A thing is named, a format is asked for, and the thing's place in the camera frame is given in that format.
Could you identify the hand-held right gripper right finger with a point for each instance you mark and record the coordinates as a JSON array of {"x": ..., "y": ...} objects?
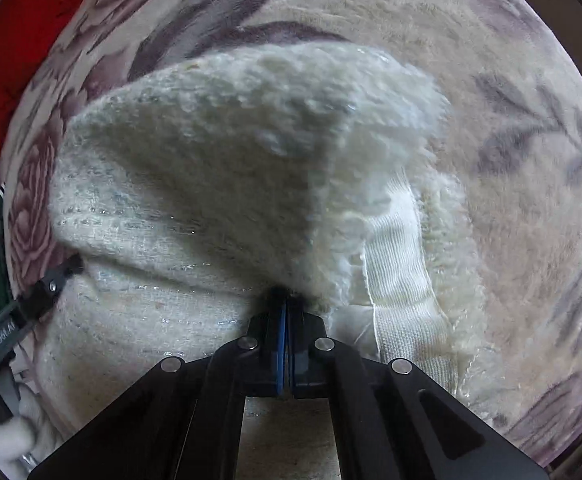
[{"x": 306, "y": 350}]

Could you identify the floral plush blanket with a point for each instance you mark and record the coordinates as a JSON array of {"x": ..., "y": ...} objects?
[{"x": 511, "y": 160}]

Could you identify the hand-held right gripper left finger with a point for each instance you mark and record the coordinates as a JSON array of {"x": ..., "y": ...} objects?
[{"x": 266, "y": 350}]

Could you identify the cream fluffy sweater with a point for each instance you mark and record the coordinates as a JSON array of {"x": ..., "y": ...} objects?
[{"x": 211, "y": 170}]

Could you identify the red garment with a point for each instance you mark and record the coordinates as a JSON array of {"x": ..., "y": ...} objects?
[{"x": 6, "y": 60}]

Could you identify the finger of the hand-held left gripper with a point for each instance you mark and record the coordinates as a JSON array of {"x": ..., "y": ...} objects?
[{"x": 53, "y": 282}]

